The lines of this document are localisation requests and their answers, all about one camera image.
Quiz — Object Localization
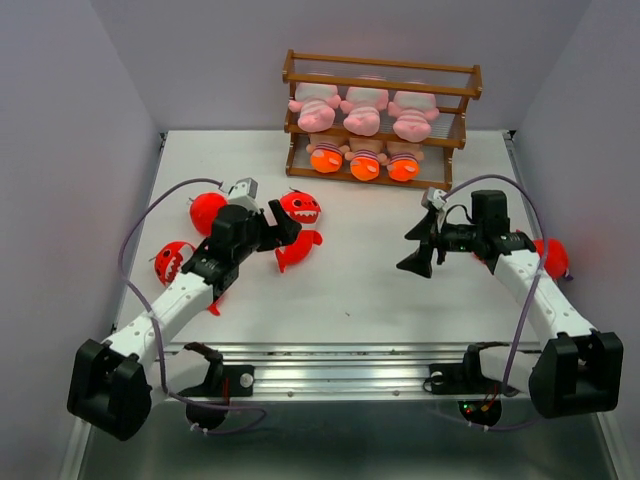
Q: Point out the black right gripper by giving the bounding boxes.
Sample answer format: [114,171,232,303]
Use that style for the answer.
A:
[395,209,483,277]

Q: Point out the red shark plush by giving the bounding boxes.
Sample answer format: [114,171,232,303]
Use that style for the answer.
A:
[153,241,195,288]
[189,192,227,236]
[545,238,573,281]
[275,190,323,273]

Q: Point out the boy doll from corner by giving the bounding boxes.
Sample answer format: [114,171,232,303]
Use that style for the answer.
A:
[386,142,424,182]

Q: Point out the boy doll black hair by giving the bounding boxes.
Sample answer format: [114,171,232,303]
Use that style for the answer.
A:
[306,133,350,174]

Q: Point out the boy doll face up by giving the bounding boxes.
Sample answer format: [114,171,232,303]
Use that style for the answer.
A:
[344,137,388,182]

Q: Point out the pink pig plush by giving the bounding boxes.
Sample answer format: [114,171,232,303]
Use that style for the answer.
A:
[288,82,342,133]
[340,86,389,137]
[387,90,440,143]

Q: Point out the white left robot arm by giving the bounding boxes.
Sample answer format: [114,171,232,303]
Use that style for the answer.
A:
[67,200,302,441]

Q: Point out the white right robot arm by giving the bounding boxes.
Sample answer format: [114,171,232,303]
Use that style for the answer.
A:
[397,188,624,419]

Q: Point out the wooden three-tier shelf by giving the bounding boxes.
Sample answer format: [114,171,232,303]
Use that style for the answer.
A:
[282,50,484,190]

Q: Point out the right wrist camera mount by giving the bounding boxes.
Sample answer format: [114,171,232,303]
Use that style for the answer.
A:
[421,187,447,213]

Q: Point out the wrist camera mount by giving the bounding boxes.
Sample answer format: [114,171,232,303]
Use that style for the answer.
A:
[421,187,447,213]
[221,178,260,212]

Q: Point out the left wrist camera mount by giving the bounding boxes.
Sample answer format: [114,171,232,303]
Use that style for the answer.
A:
[221,178,260,212]

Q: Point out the aluminium rail frame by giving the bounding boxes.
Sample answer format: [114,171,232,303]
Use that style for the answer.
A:
[81,131,622,479]

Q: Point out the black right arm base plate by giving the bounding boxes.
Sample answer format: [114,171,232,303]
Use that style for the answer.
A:
[423,363,500,395]

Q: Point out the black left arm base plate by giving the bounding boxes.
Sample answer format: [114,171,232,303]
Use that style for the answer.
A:
[168,362,255,398]

